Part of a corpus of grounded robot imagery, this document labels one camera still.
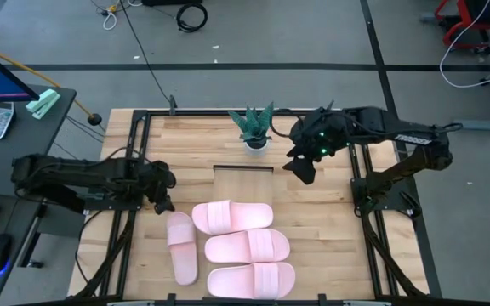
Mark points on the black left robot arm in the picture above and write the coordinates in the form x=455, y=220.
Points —
x=79, y=174

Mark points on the white round plant pot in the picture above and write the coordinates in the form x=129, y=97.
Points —
x=257, y=148

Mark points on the dark grey desk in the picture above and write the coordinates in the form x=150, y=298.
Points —
x=28, y=136

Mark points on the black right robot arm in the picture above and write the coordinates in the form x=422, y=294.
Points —
x=398, y=127

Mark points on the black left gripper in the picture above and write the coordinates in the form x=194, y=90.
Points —
x=162, y=180

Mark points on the green spiky plant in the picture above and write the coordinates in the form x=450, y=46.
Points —
x=253, y=125

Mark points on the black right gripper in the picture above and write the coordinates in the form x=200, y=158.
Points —
x=319, y=134

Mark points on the black metal table frame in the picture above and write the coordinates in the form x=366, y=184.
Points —
x=139, y=132

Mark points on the pink rubber slide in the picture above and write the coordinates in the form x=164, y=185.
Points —
x=249, y=246
x=182, y=255
x=253, y=280
x=232, y=217

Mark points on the red and black cart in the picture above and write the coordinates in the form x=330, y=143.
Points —
x=466, y=13

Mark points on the mint green stapler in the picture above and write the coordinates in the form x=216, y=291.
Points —
x=43, y=104

